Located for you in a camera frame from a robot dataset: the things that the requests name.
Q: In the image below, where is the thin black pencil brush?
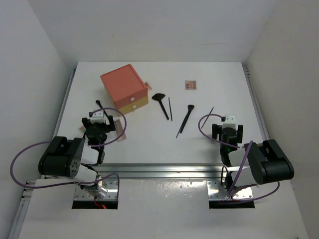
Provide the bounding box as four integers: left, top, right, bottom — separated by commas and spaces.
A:
199, 106, 215, 127

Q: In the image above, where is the orange drawer box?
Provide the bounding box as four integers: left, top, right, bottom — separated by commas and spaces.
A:
100, 64, 146, 110

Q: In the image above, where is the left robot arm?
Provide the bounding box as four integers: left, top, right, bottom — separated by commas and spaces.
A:
38, 116, 115, 199

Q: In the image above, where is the purple cable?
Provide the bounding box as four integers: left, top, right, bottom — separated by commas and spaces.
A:
10, 107, 127, 189
198, 114, 280, 203

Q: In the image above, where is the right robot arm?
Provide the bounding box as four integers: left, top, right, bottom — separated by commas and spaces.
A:
212, 124, 295, 197

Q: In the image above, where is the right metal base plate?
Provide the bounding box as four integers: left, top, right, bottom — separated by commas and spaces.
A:
206, 179, 253, 202

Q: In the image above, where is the black fan brush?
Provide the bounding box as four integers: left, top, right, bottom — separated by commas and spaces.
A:
152, 93, 169, 120

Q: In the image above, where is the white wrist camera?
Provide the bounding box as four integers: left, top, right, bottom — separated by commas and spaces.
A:
89, 111, 105, 124
222, 115, 236, 129

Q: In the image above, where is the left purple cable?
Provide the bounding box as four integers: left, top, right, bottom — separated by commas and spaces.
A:
10, 107, 127, 189

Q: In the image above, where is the aluminium rail frame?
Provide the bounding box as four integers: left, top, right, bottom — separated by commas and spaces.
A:
7, 66, 292, 239

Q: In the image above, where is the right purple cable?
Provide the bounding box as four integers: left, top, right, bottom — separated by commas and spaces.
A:
198, 114, 280, 203

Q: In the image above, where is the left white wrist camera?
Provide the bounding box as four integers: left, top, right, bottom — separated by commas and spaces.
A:
89, 111, 105, 124

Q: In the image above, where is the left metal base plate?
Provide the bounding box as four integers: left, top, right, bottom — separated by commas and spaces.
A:
74, 179, 118, 201

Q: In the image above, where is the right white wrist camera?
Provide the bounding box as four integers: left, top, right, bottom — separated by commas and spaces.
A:
222, 115, 236, 129

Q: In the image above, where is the square nine-pan blush palette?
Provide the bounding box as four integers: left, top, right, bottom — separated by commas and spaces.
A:
184, 80, 197, 90

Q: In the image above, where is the orange top drawer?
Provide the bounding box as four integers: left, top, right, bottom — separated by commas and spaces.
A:
112, 87, 148, 109

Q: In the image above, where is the black round-head brush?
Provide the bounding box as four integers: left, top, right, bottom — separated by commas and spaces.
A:
96, 100, 110, 119

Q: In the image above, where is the black angled powder brush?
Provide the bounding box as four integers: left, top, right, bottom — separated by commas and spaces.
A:
175, 105, 195, 138

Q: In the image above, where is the long brown eyeshadow palette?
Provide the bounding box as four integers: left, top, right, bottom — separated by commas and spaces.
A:
114, 119, 127, 142

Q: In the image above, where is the small palette behind box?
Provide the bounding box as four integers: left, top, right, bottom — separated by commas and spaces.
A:
145, 82, 152, 91

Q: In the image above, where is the colourful square eyeshadow palette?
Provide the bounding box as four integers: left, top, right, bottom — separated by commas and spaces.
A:
79, 126, 86, 133

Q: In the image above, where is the thin black liner brush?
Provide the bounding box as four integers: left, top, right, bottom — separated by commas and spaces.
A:
168, 97, 173, 121

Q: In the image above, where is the yellow bottom drawer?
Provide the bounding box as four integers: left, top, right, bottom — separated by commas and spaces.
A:
118, 96, 149, 115

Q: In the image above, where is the metal base plate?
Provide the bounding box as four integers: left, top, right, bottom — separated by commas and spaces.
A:
206, 179, 253, 202
74, 179, 118, 201

